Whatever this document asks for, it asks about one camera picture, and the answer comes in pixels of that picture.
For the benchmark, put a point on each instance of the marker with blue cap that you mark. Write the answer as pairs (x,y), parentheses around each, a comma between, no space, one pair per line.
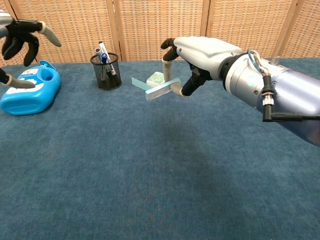
(104,56)

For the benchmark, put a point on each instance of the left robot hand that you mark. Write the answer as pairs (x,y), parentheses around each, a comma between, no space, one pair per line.
(17,32)

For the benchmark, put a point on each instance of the blue cartoon plastic bottle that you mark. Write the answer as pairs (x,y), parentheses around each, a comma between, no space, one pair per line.
(27,100)

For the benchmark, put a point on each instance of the white marker black cap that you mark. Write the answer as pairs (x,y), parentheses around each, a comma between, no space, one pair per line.
(103,48)

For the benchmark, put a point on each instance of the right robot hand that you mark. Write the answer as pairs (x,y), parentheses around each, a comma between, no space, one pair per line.
(205,53)

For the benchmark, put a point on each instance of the light blue rectangular block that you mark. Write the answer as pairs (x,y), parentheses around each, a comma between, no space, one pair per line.
(160,91)

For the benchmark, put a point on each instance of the woven bamboo folding screen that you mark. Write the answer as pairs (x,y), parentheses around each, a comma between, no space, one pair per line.
(140,30)

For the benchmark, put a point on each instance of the black mesh pen holder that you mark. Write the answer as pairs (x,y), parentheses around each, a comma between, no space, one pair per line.
(109,77)

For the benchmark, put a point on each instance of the green white tissue pack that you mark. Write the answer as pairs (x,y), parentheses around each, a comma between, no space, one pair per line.
(156,78)

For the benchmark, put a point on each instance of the blue table cloth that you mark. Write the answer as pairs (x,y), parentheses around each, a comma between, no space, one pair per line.
(125,175)

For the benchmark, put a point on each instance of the light blue peel strip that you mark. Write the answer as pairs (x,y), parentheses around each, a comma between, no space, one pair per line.
(138,83)

